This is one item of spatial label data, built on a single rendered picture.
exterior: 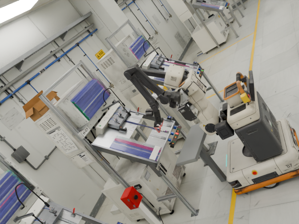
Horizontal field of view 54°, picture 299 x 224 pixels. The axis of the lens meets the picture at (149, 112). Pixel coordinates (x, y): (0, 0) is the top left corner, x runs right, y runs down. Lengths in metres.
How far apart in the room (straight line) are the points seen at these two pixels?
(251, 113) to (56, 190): 2.98
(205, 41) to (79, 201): 4.84
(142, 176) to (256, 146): 1.22
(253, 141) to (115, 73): 2.34
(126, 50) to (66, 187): 2.15
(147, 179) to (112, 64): 1.79
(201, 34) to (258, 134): 5.17
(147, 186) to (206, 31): 5.01
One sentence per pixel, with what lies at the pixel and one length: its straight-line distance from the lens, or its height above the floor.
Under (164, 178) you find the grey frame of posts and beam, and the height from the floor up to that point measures 0.55.
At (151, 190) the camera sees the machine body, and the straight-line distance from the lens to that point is 3.23.
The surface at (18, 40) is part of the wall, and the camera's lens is 5.16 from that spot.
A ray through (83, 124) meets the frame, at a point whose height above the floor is 1.40.
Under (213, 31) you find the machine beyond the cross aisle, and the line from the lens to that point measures 7.43.
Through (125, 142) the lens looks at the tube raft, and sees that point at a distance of 3.09.
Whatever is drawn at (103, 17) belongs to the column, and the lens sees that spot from 6.24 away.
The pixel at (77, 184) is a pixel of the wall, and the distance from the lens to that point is 4.67.
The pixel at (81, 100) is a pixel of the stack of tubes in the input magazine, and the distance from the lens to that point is 3.14.
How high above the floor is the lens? 1.96
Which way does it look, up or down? 17 degrees down
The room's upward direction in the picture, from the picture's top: 39 degrees counter-clockwise
